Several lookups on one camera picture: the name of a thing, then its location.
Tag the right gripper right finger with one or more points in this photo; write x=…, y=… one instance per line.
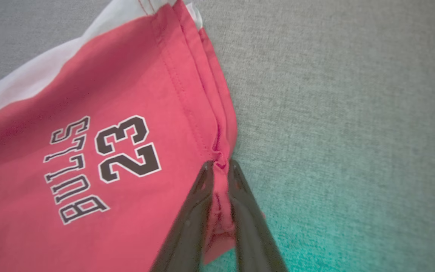
x=251, y=234

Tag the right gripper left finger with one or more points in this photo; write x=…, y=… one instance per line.
x=191, y=234

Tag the red and white jersey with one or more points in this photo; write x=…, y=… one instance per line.
x=127, y=75

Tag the large grey sofa seat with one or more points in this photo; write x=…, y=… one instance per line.
x=353, y=113

